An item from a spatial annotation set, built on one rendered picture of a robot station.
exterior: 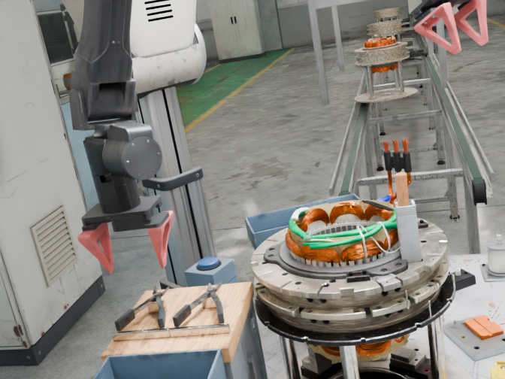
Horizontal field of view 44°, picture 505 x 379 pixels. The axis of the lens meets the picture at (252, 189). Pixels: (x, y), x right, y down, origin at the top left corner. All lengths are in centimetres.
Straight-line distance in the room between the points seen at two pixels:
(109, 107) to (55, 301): 262
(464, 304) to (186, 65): 81
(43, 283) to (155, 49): 222
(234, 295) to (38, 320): 235
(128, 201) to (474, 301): 89
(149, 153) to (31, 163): 253
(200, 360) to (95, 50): 44
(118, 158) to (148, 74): 48
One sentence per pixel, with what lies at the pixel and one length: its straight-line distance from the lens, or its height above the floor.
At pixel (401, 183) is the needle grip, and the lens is 93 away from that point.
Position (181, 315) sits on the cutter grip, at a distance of 93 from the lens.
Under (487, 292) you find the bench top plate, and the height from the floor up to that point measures 78.
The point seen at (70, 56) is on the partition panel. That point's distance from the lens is 492.
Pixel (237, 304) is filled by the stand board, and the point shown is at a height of 107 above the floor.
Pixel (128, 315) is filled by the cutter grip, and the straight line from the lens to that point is 97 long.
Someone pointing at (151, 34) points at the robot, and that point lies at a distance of 127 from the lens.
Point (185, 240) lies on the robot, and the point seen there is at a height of 103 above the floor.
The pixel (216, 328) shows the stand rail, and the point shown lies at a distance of 91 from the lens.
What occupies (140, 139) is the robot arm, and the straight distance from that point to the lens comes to 81.
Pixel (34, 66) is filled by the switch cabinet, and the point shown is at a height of 137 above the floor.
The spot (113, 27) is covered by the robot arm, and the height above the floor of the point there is 150.
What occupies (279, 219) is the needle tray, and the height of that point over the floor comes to 105.
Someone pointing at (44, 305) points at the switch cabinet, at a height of 24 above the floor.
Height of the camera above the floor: 151
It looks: 17 degrees down
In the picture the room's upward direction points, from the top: 10 degrees counter-clockwise
